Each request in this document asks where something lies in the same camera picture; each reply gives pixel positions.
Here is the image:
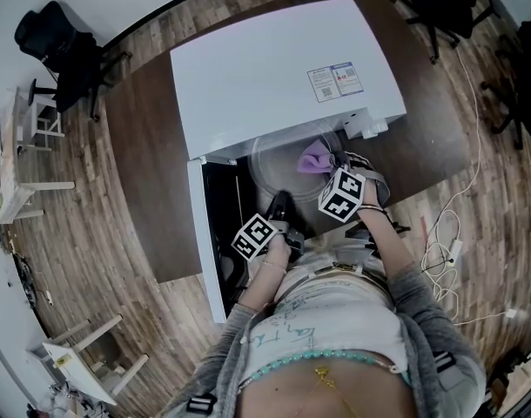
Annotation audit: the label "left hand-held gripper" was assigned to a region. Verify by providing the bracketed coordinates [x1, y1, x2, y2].
[230, 189, 306, 263]

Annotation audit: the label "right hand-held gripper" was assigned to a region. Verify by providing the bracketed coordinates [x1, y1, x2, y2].
[318, 148, 391, 224]

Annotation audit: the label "purple cloth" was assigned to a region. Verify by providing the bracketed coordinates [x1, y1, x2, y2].
[296, 140, 332, 176]

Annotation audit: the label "person's left forearm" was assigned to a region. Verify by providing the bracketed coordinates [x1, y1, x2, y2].
[237, 259, 291, 317]

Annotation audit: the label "person's right forearm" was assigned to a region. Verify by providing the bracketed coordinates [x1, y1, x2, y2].
[360, 206, 417, 273]

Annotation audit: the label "white microwave door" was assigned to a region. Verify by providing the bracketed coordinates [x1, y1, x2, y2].
[186, 157, 249, 325]

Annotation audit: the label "white microwave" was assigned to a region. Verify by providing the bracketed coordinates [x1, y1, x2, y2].
[169, 0, 408, 325]

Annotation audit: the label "person's right hand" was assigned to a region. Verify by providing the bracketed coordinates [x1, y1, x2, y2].
[360, 177, 383, 210]

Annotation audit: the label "person's left hand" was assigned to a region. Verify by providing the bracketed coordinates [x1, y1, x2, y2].
[264, 232, 292, 266]

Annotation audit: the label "person's legs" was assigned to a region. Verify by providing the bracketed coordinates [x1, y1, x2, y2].
[286, 226, 382, 287]

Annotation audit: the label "white printed shirt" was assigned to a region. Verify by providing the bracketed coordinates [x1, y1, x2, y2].
[243, 272, 406, 378]

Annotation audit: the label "white power strip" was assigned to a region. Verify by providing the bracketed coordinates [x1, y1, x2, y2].
[447, 239, 465, 269]

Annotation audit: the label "dark wooden table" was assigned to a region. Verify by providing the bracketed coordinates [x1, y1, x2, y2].
[104, 0, 474, 285]

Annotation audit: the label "grey knitted cardigan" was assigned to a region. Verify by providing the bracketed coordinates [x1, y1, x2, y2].
[160, 259, 488, 418]

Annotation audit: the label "black mesh office chair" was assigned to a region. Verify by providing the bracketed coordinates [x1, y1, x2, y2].
[390, 0, 504, 64]

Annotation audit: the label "person's chest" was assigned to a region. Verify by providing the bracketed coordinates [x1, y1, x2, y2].
[241, 359, 417, 418]

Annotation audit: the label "white stool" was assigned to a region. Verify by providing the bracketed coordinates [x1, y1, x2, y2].
[30, 98, 66, 152]

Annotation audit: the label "black office chair with jacket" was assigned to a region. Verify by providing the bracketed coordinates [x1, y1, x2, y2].
[13, 0, 134, 124]

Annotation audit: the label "small white table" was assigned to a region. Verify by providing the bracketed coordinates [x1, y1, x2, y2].
[25, 313, 149, 407]

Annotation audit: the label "light wooden side table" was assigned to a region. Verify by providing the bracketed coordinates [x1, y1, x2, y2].
[0, 87, 76, 226]

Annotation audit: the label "cardboard box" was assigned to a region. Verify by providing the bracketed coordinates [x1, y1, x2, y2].
[507, 354, 531, 408]

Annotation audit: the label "long white cable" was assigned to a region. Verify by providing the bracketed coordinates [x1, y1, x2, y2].
[426, 48, 482, 252]

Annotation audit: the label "turquoise bead necklace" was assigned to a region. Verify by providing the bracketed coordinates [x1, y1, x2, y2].
[239, 348, 400, 394]

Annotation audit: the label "gold pendant necklace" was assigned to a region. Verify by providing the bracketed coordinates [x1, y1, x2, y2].
[313, 366, 358, 418]

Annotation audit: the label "black white strap buckle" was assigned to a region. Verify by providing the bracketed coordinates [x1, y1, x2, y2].
[434, 349, 457, 377]
[185, 393, 218, 415]

